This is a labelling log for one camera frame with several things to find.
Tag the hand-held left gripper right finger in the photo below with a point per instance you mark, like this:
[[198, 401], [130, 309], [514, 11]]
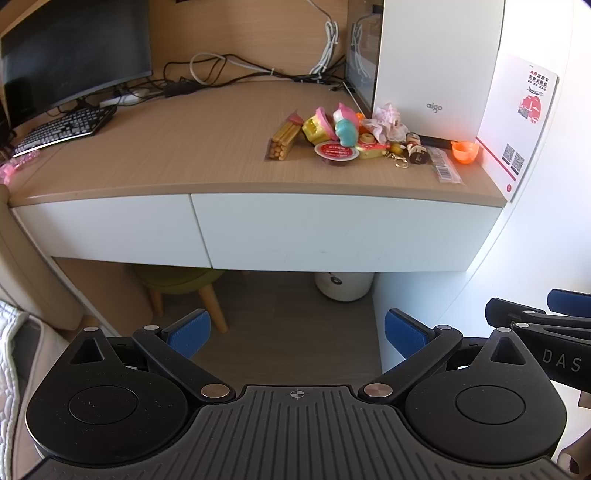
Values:
[[406, 334]]

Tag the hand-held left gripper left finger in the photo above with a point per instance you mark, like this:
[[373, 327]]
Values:
[[189, 333]]

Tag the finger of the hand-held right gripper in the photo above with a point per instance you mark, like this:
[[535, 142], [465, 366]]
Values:
[[570, 301], [508, 314]]

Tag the small orange cup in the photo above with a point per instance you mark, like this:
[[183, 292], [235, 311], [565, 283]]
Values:
[[464, 152]]

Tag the clear biscuit stick packet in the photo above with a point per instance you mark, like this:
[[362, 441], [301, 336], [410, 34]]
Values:
[[282, 141]]

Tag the green stool with wooden legs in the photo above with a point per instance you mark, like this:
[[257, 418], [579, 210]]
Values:
[[180, 277]]

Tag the white waste bin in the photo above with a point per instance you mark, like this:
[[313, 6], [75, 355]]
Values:
[[344, 286]]

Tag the small white desk drawer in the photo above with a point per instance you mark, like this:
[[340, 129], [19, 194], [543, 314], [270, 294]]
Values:
[[111, 230]]

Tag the clear packet with barcode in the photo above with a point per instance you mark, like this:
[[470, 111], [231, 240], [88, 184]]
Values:
[[445, 170]]

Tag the white printed leaflet card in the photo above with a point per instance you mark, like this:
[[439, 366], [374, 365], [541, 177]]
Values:
[[521, 134]]

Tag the white quilted blanket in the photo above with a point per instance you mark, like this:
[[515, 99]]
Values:
[[18, 369]]

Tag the flat yellow toy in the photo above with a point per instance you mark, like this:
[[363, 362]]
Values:
[[374, 148]]

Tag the red lid jelly cup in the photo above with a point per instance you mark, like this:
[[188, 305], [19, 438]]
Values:
[[336, 151]]

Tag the pink and teal toy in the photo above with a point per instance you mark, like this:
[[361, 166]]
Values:
[[346, 131]]

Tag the crumpled pink white wrapper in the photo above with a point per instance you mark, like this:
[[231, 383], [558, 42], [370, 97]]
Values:
[[388, 122]]

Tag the yellow plastic toy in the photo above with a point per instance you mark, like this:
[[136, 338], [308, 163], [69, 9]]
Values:
[[315, 130]]

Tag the pink frilled toy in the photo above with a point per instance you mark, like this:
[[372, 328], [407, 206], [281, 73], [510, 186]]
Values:
[[323, 115]]

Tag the black keyboard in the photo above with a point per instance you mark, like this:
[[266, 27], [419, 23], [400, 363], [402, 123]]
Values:
[[64, 129]]

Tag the pink plastic trinket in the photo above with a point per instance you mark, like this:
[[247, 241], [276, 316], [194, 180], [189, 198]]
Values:
[[14, 168]]

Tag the white power adapter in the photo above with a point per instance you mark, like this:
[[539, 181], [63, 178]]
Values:
[[124, 98]]

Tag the black power adapter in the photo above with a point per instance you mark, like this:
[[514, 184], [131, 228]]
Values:
[[180, 89]]

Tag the white computer case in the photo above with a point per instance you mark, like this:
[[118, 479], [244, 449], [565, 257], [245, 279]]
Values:
[[438, 60]]

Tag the black computer monitor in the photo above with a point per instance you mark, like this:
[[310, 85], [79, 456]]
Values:
[[74, 50]]

